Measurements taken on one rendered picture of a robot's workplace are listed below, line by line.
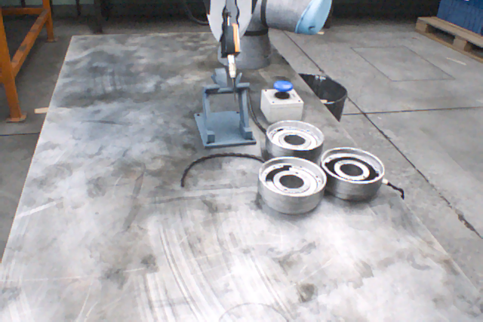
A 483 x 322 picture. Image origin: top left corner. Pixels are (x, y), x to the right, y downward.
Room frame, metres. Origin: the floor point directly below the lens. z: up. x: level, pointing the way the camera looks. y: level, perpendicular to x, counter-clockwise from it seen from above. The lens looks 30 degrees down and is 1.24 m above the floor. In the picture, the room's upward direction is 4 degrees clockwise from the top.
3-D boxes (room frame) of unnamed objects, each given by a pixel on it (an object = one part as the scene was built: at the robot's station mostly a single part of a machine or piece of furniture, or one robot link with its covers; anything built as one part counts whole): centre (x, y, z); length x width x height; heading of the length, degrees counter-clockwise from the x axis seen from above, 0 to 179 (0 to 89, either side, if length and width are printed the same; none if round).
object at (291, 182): (0.57, -0.08, 0.82); 0.10 x 0.10 x 0.04
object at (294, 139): (0.70, -0.09, 0.82); 0.10 x 0.10 x 0.04
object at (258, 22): (1.17, 0.01, 0.97); 0.13 x 0.12 x 0.14; 66
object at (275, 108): (0.86, -0.07, 0.82); 0.08 x 0.07 x 0.05; 15
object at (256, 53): (1.18, 0.01, 0.85); 0.15 x 0.15 x 0.10
